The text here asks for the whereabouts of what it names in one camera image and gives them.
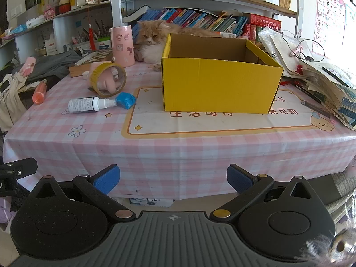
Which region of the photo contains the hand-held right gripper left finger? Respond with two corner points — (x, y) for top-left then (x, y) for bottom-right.
(30, 165), (137, 223)

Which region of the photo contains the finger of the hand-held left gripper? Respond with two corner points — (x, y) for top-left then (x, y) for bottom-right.
(0, 158), (38, 179)

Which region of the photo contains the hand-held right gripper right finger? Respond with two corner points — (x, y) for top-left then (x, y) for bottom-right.
(208, 164), (322, 223)

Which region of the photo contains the pink fuzzy glove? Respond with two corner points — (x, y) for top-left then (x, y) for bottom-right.
(83, 63), (123, 93)

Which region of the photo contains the yellow cardboard box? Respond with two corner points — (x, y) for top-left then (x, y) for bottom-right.
(161, 33), (285, 114)

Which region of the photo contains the yellow tape roll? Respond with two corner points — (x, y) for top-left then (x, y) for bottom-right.
(89, 62), (127, 98)

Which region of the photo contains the cream garment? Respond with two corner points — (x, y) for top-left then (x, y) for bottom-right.
(0, 74), (28, 132)

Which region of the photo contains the white spray bottle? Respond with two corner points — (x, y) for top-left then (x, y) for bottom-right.
(68, 96), (118, 114)

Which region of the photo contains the orange bottle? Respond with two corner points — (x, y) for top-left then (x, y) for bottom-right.
(32, 79), (48, 105)

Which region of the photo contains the blue plastic packet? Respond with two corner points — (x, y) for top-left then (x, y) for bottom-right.
(115, 92), (137, 110)

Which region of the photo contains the grey cloth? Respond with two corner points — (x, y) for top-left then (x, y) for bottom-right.
(12, 51), (82, 82)

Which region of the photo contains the wooden chessboard box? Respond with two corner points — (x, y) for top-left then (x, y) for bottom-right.
(69, 49), (113, 78)

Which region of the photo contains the furry pompom charm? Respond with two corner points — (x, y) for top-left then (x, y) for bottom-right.
(302, 227), (356, 267)

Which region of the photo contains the white box with red label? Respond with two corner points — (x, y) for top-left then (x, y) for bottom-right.
(45, 39), (59, 55)

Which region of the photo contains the stack of papers and booklets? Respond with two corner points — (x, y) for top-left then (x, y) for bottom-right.
(257, 28), (356, 131)

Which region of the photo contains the pink cylinder with stickers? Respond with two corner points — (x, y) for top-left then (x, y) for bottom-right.
(109, 25), (135, 68)

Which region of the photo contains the white cup with green rim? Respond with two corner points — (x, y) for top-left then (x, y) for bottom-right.
(97, 37), (112, 50)

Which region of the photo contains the fluffy orange and white cat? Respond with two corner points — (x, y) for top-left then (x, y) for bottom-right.
(134, 19), (223, 71)

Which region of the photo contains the red tassel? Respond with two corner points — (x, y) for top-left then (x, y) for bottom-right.
(88, 25), (96, 51)

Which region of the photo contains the thick red dictionary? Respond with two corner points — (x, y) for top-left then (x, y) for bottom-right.
(245, 14), (282, 26)

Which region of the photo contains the row of colourful books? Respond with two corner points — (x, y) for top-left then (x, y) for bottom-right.
(131, 7), (249, 38)

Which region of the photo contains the white bookshelf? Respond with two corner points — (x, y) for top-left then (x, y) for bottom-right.
(0, 0), (301, 62)

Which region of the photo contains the thin grey cable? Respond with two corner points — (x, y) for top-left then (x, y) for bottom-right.
(281, 30), (326, 62)

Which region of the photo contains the alphabet wall poster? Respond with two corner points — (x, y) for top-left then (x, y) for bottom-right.
(313, 0), (347, 59)

